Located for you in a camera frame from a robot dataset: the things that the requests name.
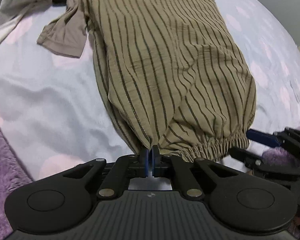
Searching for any taupe brown shirt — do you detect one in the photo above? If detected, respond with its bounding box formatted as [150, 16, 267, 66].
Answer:
[37, 0, 87, 58]

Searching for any olive striped garment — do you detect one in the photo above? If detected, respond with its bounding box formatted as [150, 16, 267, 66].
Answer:
[82, 0, 256, 162]

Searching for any purple fluffy blanket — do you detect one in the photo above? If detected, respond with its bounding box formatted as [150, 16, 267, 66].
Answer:
[0, 129, 32, 239]

